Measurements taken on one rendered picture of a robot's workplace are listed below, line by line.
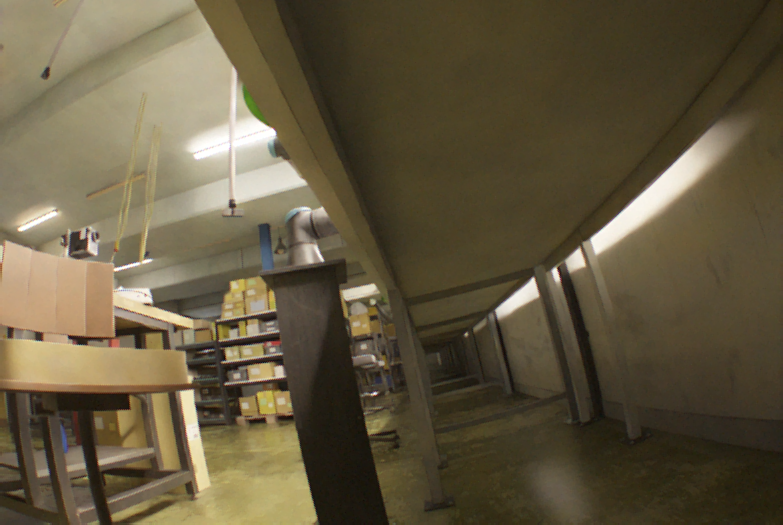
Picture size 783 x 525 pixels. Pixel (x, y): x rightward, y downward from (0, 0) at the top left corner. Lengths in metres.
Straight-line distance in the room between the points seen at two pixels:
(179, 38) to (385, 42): 3.84
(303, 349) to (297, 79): 0.77
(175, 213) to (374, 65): 7.13
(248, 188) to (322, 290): 5.87
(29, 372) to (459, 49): 0.72
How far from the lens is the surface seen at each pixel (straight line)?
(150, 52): 4.38
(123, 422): 2.46
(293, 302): 1.04
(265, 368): 6.31
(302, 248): 1.13
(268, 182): 6.72
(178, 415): 2.05
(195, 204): 7.30
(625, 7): 0.57
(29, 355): 0.62
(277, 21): 0.34
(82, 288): 1.10
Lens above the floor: 0.54
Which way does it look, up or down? 20 degrees up
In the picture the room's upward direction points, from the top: 13 degrees counter-clockwise
